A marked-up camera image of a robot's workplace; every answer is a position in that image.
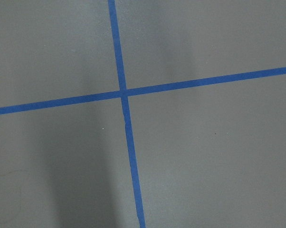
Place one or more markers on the blue tape grid lines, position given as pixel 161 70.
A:
pixel 124 93

